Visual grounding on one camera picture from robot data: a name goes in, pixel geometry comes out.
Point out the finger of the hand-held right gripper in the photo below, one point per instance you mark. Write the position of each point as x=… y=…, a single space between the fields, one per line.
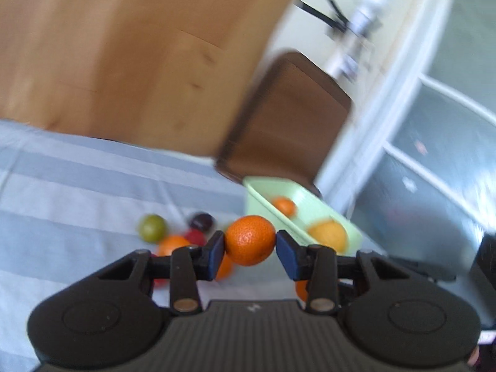
x=422 y=269

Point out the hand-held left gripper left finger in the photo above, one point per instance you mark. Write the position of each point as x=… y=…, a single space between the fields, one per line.
x=215 y=256

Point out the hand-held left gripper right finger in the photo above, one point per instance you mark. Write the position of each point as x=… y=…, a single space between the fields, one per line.
x=286 y=256

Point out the orange tangerine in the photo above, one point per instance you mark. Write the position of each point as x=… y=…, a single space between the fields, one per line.
x=300 y=290
x=250 y=240
x=285 y=206
x=225 y=269
x=172 y=246

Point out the small red fruit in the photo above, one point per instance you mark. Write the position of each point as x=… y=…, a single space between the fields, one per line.
x=193 y=236

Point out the dark purple plum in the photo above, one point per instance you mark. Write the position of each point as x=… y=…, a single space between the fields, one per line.
x=201 y=221

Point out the large yellow orange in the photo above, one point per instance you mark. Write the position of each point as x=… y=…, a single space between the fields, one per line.
x=329 y=234

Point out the light green plastic basket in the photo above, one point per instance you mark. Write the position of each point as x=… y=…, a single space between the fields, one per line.
x=263 y=195

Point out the green tangerine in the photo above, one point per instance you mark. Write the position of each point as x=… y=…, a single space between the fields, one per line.
x=152 y=228

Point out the brown woven chair back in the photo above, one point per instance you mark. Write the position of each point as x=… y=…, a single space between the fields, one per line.
x=290 y=124

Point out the striped grey tablecloth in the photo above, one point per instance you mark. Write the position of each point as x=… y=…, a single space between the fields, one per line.
x=77 y=186

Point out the white power strip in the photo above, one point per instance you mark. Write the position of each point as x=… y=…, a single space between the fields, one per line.
x=366 y=4

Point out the white window frame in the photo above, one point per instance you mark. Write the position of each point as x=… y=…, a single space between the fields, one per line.
x=403 y=131

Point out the wood pattern wall sheet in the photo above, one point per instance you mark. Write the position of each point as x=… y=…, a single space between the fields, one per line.
x=135 y=54

